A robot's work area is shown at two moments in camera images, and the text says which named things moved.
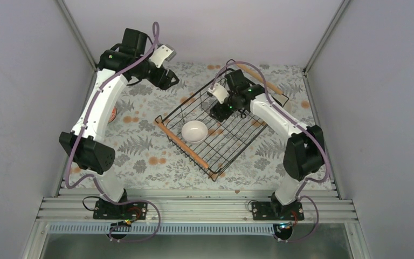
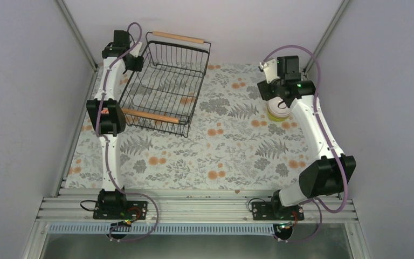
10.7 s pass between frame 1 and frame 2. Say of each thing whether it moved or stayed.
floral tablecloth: stayed
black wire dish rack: moved
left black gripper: moved
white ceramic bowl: moved
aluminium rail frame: stayed
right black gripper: moved
